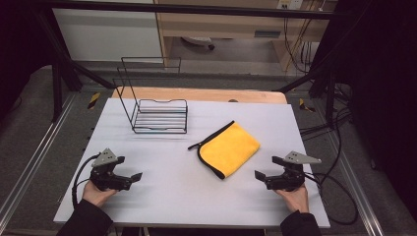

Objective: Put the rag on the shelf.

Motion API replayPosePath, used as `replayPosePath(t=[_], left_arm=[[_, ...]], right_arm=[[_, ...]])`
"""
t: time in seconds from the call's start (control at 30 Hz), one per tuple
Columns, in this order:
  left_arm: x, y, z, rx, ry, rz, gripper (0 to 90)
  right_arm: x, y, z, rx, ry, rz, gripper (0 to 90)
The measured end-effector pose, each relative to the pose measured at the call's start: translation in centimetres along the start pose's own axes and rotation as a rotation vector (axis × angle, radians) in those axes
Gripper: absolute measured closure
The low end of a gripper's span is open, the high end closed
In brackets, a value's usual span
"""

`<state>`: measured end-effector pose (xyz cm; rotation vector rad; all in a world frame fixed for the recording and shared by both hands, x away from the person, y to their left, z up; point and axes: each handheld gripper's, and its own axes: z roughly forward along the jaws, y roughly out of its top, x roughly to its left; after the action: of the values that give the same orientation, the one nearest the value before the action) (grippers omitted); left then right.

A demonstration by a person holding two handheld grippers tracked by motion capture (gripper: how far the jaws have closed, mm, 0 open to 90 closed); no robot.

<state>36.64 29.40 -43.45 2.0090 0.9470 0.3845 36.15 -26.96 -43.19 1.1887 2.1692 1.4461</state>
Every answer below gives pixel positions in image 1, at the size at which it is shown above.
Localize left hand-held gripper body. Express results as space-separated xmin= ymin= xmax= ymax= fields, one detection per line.
xmin=89 ymin=147 xmax=133 ymax=193

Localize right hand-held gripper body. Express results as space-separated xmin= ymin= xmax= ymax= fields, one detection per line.
xmin=266 ymin=150 xmax=323 ymax=193

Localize yellow cloth with black trim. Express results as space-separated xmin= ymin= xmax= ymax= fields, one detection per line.
xmin=187 ymin=120 xmax=262 ymax=181

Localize black wire rack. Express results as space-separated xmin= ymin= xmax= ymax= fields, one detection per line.
xmin=112 ymin=56 xmax=189 ymax=135

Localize person's right hand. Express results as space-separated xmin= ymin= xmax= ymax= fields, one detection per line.
xmin=274 ymin=183 xmax=311 ymax=213

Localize person's left hand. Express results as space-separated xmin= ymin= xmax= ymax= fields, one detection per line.
xmin=81 ymin=180 xmax=118 ymax=208

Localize yellow black striped tape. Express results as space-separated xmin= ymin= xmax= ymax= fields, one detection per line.
xmin=298 ymin=97 xmax=317 ymax=113
xmin=87 ymin=91 xmax=101 ymax=111

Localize wooden table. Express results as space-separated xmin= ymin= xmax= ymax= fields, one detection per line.
xmin=111 ymin=86 xmax=288 ymax=105

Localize white cabinet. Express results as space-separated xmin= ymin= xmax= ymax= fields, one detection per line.
xmin=52 ymin=7 xmax=164 ymax=64

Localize black curtain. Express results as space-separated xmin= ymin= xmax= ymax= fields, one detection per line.
xmin=0 ymin=0 xmax=57 ymax=116
xmin=314 ymin=0 xmax=417 ymax=217

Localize office chair base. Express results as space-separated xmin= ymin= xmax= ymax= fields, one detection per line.
xmin=181 ymin=35 xmax=216 ymax=52

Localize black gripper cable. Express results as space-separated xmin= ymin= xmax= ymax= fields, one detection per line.
xmin=71 ymin=152 xmax=101 ymax=208
xmin=304 ymin=171 xmax=359 ymax=226

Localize black floor cables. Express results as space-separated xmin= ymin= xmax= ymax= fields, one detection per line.
xmin=298 ymin=82 xmax=353 ymax=141

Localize aluminium rail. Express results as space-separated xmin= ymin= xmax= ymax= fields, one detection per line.
xmin=327 ymin=130 xmax=386 ymax=236
xmin=0 ymin=93 xmax=77 ymax=224

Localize black metal frame stand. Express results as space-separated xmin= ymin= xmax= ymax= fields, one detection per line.
xmin=277 ymin=58 xmax=340 ymax=130
xmin=34 ymin=9 xmax=116 ymax=123

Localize hanging cables bundle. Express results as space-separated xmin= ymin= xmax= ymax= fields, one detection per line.
xmin=282 ymin=16 xmax=313 ymax=75

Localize white wall socket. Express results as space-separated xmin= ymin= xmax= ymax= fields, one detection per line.
xmin=276 ymin=0 xmax=305 ymax=11

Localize black horizontal frame bar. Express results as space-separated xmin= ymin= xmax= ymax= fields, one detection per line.
xmin=42 ymin=0 xmax=339 ymax=21

